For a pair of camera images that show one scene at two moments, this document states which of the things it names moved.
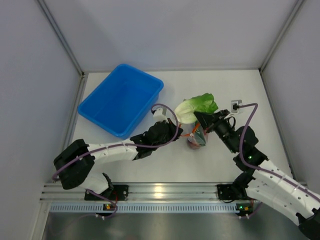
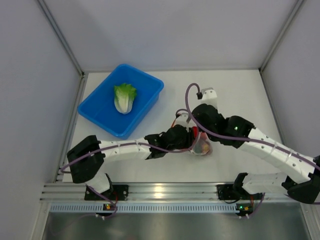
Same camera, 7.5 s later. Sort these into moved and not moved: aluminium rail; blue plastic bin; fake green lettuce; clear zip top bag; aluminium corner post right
Moved: fake green lettuce; clear zip top bag
Not moved: blue plastic bin; aluminium rail; aluminium corner post right
